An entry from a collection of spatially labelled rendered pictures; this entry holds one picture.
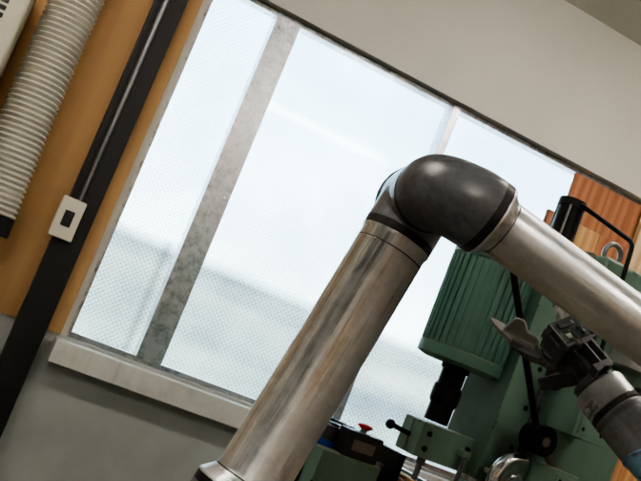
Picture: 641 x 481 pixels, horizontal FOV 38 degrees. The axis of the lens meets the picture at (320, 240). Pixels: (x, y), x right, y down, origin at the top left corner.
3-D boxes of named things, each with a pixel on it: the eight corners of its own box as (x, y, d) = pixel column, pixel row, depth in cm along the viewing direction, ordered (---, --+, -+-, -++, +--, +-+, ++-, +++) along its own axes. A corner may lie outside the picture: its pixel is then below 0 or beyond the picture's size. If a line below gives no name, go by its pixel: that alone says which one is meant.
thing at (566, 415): (544, 425, 184) (568, 354, 186) (574, 437, 188) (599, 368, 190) (572, 435, 177) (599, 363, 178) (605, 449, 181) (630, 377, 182)
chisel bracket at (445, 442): (390, 452, 186) (405, 412, 187) (444, 470, 192) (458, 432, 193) (410, 463, 179) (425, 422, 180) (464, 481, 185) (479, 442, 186)
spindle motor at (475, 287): (400, 344, 191) (453, 206, 194) (463, 370, 199) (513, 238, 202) (448, 360, 175) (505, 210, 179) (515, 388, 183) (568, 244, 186)
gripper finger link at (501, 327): (498, 300, 159) (548, 323, 157) (488, 321, 163) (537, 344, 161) (492, 311, 157) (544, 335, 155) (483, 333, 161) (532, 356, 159)
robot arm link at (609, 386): (623, 414, 156) (581, 433, 152) (605, 391, 159) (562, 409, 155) (645, 384, 150) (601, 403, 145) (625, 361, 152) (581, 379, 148)
